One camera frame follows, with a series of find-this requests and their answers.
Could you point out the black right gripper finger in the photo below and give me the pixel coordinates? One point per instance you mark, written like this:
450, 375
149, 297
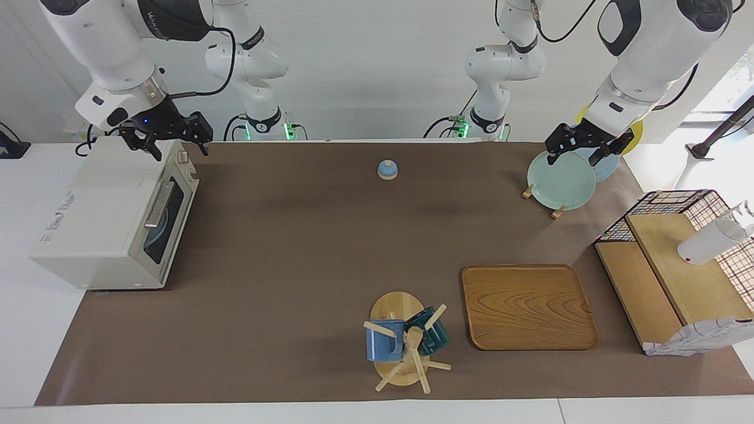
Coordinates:
205, 132
152, 148

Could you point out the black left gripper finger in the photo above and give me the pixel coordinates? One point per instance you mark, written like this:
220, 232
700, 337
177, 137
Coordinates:
599, 156
552, 156

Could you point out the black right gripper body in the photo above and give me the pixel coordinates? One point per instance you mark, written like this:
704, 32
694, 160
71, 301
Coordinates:
156, 123

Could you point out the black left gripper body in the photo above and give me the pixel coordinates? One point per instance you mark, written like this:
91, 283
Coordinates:
580, 134

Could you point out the beige toaster oven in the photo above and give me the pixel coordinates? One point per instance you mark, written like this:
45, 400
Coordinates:
100, 212

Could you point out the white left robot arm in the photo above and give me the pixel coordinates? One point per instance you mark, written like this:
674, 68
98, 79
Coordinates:
648, 53

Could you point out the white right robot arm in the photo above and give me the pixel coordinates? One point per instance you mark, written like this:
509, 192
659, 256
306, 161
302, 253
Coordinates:
112, 53

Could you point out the light blue racked plate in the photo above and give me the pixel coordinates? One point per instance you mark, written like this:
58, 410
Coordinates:
609, 165

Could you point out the pale green plate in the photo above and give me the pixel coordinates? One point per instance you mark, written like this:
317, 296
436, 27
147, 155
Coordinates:
559, 182

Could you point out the yellow plate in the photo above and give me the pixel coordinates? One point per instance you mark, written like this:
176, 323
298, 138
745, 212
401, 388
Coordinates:
635, 132

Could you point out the wooden plate rack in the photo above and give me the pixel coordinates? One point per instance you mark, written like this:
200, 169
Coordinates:
557, 213

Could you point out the white power strip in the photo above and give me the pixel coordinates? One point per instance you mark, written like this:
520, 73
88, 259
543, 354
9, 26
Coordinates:
73, 132

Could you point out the black pole stand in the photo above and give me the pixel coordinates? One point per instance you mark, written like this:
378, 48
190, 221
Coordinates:
721, 129

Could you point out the black clamp device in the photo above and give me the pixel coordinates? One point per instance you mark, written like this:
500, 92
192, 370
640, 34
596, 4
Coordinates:
12, 147

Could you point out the rectangular wooden tray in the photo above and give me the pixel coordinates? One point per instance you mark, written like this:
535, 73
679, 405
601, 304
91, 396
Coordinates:
527, 306

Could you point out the brown table mat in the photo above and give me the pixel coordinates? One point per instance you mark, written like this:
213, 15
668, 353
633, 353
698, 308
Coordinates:
294, 265

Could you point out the dark green mug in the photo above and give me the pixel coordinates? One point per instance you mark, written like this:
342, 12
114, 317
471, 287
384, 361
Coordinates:
433, 335

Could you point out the wooden mug tree stand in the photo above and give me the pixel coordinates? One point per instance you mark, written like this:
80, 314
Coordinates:
396, 306

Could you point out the blue mug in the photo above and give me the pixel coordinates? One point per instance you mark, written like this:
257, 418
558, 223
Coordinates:
380, 347

